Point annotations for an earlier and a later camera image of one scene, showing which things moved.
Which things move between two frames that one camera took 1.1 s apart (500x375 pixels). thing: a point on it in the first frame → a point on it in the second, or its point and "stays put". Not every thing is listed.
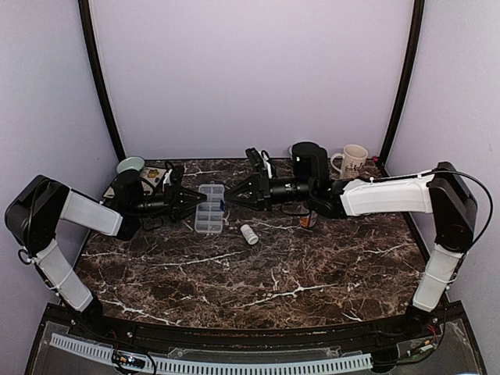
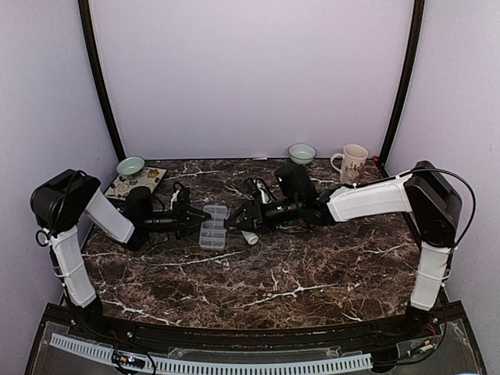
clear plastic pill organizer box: [209, 218] → [212, 233]
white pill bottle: [248, 234] stays put
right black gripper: [262, 190] → [254, 212]
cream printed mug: [354, 159] stays put
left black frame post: [94, 55] stays put
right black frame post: [406, 85] stays put
